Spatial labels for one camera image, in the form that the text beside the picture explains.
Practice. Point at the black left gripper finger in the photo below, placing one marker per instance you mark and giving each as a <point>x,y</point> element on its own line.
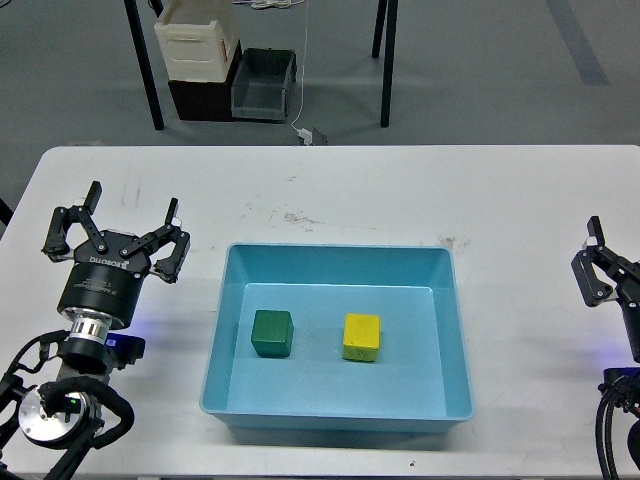
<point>56,247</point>
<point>160,252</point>

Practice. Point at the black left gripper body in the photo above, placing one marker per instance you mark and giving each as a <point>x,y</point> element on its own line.
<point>104,281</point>

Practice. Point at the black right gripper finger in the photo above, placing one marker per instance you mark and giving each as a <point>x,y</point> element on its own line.
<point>601,274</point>

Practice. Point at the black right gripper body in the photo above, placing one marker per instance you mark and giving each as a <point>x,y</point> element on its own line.
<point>628,299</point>

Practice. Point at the green cube block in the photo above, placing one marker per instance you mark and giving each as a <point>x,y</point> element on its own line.
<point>272,333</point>

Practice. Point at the yellow cube block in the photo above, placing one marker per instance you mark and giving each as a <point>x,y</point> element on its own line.
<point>361,337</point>

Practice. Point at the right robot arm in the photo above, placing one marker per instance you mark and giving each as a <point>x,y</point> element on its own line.
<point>619,391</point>

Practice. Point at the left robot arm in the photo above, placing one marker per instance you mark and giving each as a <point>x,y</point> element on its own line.
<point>58,382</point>

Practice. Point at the black box under crate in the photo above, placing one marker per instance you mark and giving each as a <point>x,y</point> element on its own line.
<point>206,101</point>

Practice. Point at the light blue plastic tray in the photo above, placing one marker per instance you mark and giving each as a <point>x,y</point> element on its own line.
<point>420,381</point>

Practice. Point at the white power adapter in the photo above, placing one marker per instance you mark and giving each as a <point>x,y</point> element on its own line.
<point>305,137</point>

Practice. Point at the grey plastic bin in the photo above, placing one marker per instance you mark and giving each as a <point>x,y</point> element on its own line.
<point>261,87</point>

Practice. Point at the black table leg left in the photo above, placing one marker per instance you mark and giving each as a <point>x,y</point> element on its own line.
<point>145,68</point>

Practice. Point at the black table leg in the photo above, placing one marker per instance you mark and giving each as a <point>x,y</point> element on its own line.
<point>145,68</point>
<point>384,37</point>

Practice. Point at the cream plastic crate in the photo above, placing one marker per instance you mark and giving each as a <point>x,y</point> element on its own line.
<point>197,39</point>

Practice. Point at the black table leg right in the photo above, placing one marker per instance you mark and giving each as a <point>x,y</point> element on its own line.
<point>384,37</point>

